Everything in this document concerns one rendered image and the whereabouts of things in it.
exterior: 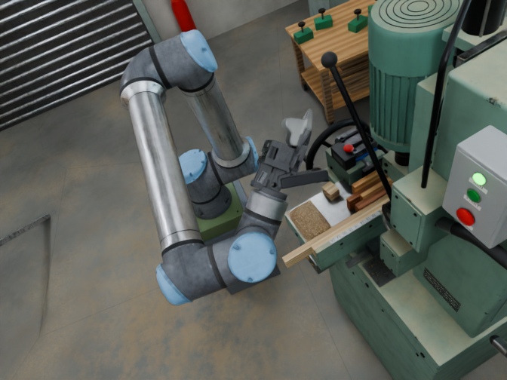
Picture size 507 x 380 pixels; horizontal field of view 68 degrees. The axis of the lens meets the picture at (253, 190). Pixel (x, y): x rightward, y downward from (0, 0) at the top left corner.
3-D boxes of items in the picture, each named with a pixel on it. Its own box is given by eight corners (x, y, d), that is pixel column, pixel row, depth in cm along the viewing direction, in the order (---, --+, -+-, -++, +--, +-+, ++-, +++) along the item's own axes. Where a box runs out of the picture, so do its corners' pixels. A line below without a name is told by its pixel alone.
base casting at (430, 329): (417, 166, 143) (419, 150, 136) (563, 288, 107) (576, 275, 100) (317, 226, 138) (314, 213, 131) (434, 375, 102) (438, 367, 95)
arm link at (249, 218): (263, 277, 82) (262, 265, 92) (284, 224, 82) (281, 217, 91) (223, 262, 82) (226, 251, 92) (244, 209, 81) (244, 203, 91)
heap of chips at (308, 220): (309, 200, 123) (308, 193, 120) (334, 230, 114) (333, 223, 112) (286, 213, 122) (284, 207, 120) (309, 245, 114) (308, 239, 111)
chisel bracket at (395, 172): (400, 162, 113) (402, 143, 106) (435, 192, 104) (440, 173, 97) (380, 175, 112) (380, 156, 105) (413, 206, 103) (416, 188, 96)
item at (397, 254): (407, 240, 100) (410, 216, 91) (426, 259, 96) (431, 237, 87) (377, 258, 100) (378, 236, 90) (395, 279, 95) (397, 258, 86)
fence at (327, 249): (480, 157, 116) (484, 145, 112) (484, 160, 115) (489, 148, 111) (316, 258, 111) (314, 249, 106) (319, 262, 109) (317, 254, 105)
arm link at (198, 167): (185, 182, 168) (167, 156, 155) (220, 168, 168) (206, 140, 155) (189, 207, 158) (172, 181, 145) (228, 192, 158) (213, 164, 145)
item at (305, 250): (447, 163, 118) (449, 155, 115) (452, 167, 117) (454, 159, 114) (284, 263, 112) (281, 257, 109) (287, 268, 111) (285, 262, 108)
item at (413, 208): (419, 205, 85) (425, 163, 73) (450, 234, 79) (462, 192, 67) (387, 225, 84) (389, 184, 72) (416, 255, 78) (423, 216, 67)
